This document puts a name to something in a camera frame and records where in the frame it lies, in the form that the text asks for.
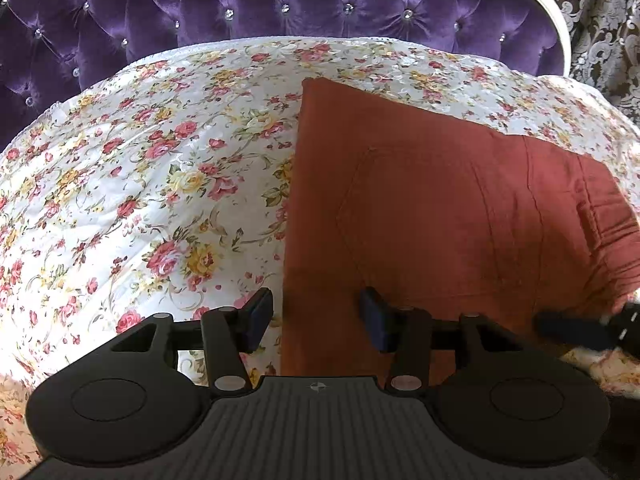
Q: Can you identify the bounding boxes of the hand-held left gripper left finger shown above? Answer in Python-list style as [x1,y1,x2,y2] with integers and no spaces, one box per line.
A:
[108,287,275,394]

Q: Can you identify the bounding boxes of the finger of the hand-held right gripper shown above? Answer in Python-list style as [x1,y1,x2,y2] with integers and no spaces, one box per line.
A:
[532,309,617,352]

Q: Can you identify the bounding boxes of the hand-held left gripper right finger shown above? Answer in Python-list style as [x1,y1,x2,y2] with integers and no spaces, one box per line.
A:
[359,286,525,394]

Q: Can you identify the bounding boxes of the rust red pants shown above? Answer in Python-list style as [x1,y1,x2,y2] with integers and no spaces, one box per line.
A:
[280,77,640,390]

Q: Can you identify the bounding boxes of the floral bedsheet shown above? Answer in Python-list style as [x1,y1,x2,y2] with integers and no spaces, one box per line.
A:
[0,35,640,466]

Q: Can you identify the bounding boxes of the grey damask curtain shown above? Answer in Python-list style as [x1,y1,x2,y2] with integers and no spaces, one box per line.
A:
[520,0,640,126]

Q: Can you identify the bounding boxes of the purple tufted headboard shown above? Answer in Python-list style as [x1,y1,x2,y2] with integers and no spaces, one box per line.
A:
[0,0,574,153]

